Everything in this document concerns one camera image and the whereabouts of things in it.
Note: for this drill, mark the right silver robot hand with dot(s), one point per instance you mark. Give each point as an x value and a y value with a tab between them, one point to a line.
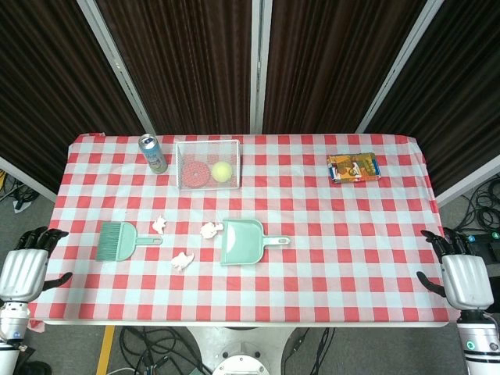
466	281

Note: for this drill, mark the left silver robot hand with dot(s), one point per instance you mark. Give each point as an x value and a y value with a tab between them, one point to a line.
21	275

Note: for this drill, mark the green hand brush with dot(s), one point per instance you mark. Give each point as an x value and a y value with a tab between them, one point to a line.
117	240

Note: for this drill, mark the paper scrap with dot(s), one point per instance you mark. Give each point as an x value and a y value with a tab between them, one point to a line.
181	261
159	224
209	229

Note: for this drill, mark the green dustpan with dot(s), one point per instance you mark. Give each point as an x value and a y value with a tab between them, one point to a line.
242	242

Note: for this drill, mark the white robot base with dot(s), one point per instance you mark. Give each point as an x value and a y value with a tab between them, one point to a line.
242	365

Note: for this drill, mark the black shoe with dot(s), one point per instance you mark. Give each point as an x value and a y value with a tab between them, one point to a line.
35	369

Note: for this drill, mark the red white checkered tablecloth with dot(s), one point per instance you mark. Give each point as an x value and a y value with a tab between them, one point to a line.
312	242

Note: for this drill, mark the orange snack packet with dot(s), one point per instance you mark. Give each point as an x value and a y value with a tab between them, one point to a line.
353	168

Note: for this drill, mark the blue drink can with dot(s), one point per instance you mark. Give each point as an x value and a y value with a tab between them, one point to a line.
154	156

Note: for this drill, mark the dark brown partition panel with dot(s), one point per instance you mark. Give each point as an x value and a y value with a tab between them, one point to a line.
187	66
47	86
457	90
328	66

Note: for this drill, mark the yellow tennis ball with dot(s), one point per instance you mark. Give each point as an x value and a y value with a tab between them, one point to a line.
222	172

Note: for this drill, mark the aluminium partition rail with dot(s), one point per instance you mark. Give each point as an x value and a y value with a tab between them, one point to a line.
27	179
468	179

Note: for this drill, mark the aluminium partition post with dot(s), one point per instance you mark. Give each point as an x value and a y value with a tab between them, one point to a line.
398	66
117	66
259	66

